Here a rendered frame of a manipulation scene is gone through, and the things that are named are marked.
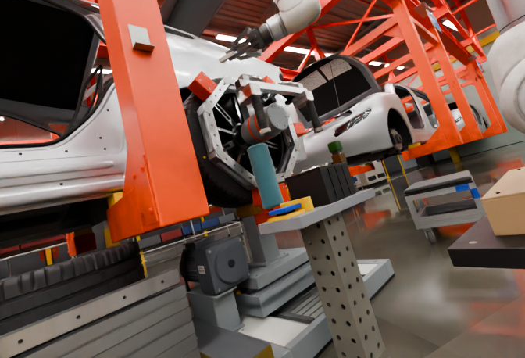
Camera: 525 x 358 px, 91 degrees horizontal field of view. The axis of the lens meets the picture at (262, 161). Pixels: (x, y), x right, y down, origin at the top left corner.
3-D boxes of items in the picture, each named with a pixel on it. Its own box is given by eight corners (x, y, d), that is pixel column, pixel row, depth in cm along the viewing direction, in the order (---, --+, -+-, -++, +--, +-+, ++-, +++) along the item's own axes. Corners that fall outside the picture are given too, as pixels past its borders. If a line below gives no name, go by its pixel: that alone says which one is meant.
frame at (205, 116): (301, 178, 142) (273, 89, 150) (309, 175, 137) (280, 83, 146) (217, 198, 105) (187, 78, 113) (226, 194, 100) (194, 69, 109)
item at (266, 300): (286, 269, 157) (281, 252, 158) (335, 270, 131) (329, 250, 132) (216, 309, 123) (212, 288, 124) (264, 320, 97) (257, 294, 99)
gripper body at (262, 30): (275, 44, 108) (255, 55, 110) (266, 24, 107) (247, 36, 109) (273, 40, 101) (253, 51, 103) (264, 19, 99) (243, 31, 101)
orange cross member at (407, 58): (336, 112, 722) (331, 99, 728) (438, 59, 536) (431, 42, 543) (333, 112, 714) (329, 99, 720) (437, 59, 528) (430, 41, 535)
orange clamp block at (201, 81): (209, 93, 121) (194, 79, 117) (218, 84, 115) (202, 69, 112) (202, 102, 117) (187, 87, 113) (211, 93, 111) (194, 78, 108)
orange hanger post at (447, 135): (414, 158, 417) (363, 26, 454) (464, 143, 368) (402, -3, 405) (411, 159, 406) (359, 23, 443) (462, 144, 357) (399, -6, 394)
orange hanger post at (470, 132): (444, 149, 547) (402, 48, 585) (483, 137, 499) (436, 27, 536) (441, 150, 537) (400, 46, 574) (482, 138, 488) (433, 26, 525)
